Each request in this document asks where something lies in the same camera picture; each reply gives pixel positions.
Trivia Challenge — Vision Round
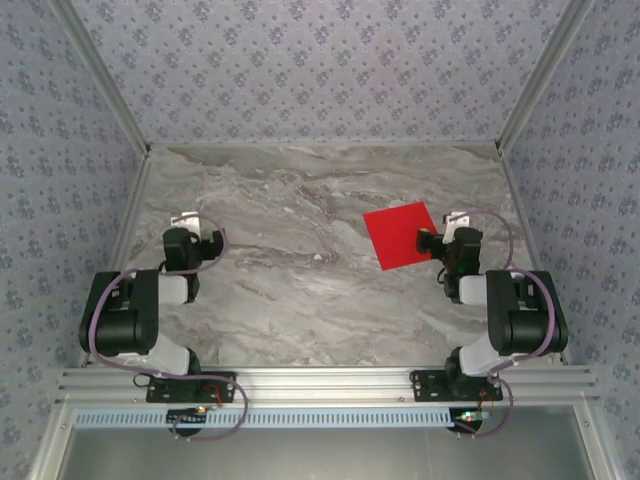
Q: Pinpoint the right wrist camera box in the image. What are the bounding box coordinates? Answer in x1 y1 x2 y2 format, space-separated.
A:
442 211 472 232

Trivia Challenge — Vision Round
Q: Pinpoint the aluminium mounting rail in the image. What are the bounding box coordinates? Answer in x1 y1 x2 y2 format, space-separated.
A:
54 364 601 406

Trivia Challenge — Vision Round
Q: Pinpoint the adapter board with green light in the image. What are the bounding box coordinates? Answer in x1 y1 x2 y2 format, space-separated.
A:
452 408 494 424

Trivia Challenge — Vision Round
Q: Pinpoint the aluminium table side rail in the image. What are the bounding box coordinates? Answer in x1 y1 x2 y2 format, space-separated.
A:
497 144 572 366
77 149 154 369

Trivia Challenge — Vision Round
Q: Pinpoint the black adapter board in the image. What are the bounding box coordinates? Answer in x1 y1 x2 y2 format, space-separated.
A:
166 406 209 427

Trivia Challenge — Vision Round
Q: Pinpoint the light blue slotted cable duct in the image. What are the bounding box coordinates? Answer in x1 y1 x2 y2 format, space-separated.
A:
73 407 459 430

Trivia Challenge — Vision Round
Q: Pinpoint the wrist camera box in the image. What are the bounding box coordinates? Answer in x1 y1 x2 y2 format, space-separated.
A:
171 211 202 232
442 211 472 232

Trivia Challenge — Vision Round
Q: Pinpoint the aluminium frame post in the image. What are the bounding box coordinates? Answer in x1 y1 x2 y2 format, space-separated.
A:
48 0 154 159
494 0 599 151

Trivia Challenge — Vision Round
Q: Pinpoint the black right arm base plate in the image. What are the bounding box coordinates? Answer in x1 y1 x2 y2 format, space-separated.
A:
409 368 504 403

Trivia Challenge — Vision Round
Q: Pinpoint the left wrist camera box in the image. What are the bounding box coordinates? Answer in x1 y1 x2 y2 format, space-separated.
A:
171 211 202 232

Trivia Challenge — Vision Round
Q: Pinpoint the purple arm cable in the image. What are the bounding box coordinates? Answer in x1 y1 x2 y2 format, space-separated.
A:
464 209 569 439
81 213 250 443

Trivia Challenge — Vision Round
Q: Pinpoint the red square paper sheet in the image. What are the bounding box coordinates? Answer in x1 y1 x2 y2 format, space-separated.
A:
362 201 442 273

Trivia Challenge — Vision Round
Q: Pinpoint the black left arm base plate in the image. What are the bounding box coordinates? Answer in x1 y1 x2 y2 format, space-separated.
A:
145 371 237 404

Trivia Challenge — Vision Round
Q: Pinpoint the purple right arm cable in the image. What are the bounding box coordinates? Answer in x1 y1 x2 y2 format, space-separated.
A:
464 209 569 439

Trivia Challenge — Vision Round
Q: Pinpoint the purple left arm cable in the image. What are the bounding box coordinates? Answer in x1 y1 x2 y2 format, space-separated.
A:
81 213 250 443

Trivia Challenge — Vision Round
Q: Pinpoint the grey metal panel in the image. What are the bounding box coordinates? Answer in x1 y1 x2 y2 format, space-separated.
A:
29 404 616 480

